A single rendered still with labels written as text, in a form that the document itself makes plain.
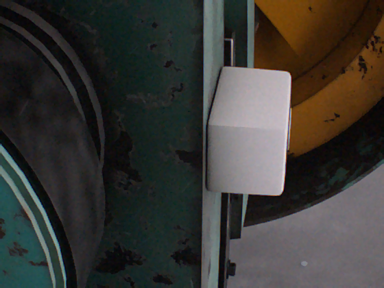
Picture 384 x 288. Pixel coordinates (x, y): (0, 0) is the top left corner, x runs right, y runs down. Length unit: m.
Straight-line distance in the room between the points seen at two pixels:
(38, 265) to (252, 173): 0.15
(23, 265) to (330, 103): 0.70
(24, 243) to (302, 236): 2.32
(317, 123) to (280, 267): 1.52
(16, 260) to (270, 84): 0.20
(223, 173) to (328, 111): 0.57
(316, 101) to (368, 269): 1.55
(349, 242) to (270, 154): 2.19
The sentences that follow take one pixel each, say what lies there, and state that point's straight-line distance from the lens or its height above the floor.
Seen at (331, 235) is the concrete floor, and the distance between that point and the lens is 2.65.
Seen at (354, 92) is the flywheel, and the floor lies 1.11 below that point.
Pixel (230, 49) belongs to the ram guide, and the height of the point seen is 1.26.
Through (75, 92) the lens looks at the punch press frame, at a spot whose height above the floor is 1.36.
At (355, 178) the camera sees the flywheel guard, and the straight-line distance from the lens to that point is 1.00.
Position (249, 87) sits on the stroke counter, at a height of 1.34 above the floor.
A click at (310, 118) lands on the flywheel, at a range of 1.01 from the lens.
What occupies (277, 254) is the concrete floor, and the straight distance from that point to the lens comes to 2.56.
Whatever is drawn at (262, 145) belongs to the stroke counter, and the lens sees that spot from 0.43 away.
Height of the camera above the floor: 1.54
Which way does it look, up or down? 30 degrees down
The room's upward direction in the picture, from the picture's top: straight up
